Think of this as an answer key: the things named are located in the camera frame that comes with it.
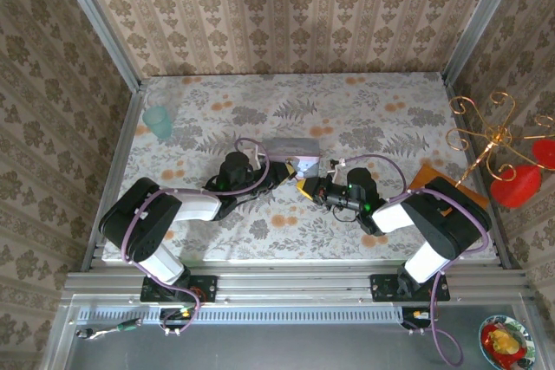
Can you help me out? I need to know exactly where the patterned ceramic bowl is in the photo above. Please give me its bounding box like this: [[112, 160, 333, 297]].
[[478, 315, 537, 370]]

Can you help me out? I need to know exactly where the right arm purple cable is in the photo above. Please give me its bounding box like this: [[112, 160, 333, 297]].
[[340, 153, 493, 366]]

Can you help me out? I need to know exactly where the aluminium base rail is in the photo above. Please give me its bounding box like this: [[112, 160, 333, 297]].
[[63, 259, 533, 302]]

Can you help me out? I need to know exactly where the red round ornament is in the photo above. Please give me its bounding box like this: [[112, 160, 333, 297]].
[[532, 139, 555, 171]]

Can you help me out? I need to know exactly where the cartoon print tin box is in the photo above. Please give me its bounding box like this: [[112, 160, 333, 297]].
[[263, 137, 323, 174]]

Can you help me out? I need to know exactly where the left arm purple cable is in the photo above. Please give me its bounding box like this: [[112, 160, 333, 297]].
[[121, 138, 272, 337]]

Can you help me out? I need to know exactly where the clear glass cup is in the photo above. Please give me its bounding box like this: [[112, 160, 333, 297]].
[[147, 89, 179, 122]]

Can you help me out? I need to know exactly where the aluminium frame post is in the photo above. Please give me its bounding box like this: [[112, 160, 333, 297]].
[[49, 0, 145, 92], [441, 0, 529, 86]]

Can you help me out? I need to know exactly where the gold wire stand wooden base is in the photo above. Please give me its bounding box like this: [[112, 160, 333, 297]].
[[408, 91, 555, 211]]

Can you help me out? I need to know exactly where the green translucent plastic cup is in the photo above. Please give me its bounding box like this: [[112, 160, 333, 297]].
[[141, 105, 174, 141]]

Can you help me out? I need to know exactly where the red yellow toy fruit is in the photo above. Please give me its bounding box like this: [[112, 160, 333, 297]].
[[482, 323, 528, 363]]

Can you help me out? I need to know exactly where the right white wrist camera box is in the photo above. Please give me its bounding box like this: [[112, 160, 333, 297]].
[[326, 157, 349, 177]]

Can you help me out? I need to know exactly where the grey metal shelf panel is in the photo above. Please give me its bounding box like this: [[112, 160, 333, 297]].
[[41, 295, 548, 370]]

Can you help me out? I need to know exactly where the aluminium side rail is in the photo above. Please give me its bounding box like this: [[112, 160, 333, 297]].
[[81, 87, 147, 272], [443, 79, 513, 270]]

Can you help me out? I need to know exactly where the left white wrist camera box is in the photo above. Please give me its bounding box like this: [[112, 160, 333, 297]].
[[248, 147, 266, 171]]

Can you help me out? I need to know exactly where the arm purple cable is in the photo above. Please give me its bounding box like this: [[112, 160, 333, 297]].
[[340, 153, 493, 366], [121, 138, 272, 337]]

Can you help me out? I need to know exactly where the grey slotted cable duct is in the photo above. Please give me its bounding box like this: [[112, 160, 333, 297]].
[[77, 304, 405, 326]]

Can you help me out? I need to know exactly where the floral patterned table mat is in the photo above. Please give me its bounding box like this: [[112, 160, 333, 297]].
[[101, 73, 499, 263]]

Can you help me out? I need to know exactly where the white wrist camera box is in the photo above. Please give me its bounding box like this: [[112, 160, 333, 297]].
[[326, 157, 349, 177], [248, 147, 266, 171]]

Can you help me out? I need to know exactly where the green black plug with cable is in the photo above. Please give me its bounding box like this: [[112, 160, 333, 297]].
[[75, 317, 144, 341]]

